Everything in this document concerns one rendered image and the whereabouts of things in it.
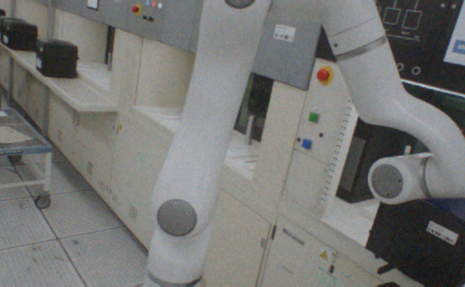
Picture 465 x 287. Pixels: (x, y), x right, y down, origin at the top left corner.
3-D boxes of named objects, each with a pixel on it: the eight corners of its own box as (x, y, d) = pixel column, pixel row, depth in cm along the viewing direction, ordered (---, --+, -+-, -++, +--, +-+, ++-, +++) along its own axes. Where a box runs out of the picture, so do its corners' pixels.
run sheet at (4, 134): (-28, 130, 265) (-28, 128, 265) (6, 126, 285) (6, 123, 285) (0, 145, 252) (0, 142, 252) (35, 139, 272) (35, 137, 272)
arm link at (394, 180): (446, 152, 76) (400, 154, 83) (411, 155, 67) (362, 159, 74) (451, 196, 75) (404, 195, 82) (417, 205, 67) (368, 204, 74)
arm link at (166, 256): (138, 281, 80) (153, 171, 73) (162, 234, 97) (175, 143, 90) (198, 293, 79) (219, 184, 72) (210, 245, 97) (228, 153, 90)
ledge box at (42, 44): (32, 68, 323) (33, 35, 315) (68, 71, 340) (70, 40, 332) (40, 76, 300) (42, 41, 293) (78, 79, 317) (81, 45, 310)
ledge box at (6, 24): (-1, 44, 406) (0, 17, 398) (29, 46, 425) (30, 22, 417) (7, 49, 385) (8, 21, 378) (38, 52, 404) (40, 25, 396)
